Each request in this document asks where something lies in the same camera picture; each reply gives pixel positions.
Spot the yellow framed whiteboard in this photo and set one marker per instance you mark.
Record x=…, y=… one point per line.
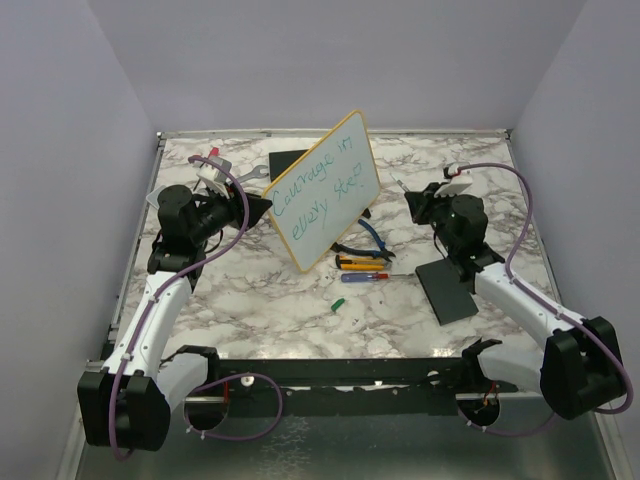
x=323, y=193

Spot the green marker cap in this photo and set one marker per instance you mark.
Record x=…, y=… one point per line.
x=337, y=304

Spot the large black network switch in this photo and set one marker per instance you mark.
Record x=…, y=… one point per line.
x=280, y=161

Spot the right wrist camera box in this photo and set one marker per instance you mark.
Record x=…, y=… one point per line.
x=456, y=180

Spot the small white square device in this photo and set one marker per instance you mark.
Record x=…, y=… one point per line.
x=151, y=199

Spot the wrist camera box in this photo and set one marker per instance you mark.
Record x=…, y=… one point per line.
x=213, y=174
x=456, y=180

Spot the yellow utility knife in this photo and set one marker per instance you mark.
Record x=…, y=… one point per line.
x=359, y=263

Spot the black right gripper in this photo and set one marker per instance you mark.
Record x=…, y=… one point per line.
x=421, y=201

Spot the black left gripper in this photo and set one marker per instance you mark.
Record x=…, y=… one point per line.
x=234, y=202

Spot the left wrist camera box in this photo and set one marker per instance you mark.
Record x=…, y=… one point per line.
x=213, y=174

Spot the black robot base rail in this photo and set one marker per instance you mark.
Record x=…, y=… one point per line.
x=336, y=388

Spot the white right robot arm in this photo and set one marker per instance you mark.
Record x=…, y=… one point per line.
x=578, y=365

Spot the silver open-end wrench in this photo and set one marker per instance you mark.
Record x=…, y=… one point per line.
x=258, y=172

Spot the white green whiteboard marker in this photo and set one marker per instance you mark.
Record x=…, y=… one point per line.
x=401, y=184

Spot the small black network switch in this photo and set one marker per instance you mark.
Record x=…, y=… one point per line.
x=449, y=298

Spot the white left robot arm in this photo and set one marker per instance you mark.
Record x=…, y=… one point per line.
x=129, y=401

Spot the blue red screwdriver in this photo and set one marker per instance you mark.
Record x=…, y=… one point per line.
x=366, y=277

